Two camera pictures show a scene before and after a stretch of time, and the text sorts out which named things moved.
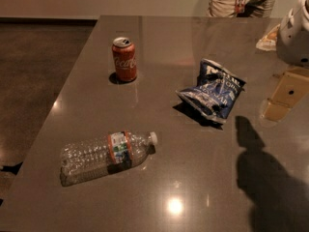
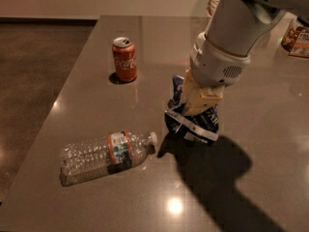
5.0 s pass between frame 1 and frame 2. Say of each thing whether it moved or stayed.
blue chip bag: moved
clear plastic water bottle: stayed
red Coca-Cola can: stayed
